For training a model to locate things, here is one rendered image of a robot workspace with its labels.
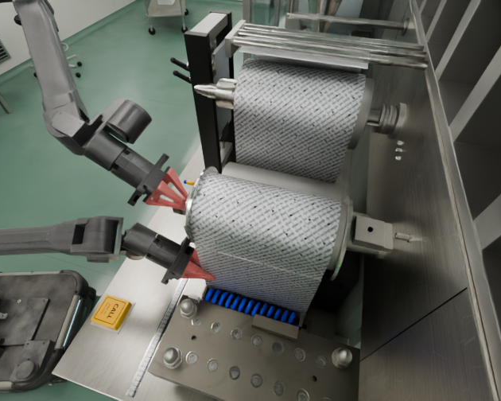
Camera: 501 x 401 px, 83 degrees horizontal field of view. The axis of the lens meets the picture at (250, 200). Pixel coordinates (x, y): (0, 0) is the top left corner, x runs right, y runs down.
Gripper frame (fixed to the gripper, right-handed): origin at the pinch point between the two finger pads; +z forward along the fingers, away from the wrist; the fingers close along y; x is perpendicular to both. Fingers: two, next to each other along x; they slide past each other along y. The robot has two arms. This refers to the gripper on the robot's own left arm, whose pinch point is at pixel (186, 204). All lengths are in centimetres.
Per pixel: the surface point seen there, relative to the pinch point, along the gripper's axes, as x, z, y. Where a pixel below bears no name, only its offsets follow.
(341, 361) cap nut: 6.8, 38.9, 15.0
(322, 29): 21, 6, -68
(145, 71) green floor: -208, -91, -275
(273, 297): -1.3, 26.2, 6.9
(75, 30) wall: -285, -216, -342
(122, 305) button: -35.3, 4.3, 13.1
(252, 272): 3.5, 16.8, 7.2
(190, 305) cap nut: -10.9, 13.0, 13.1
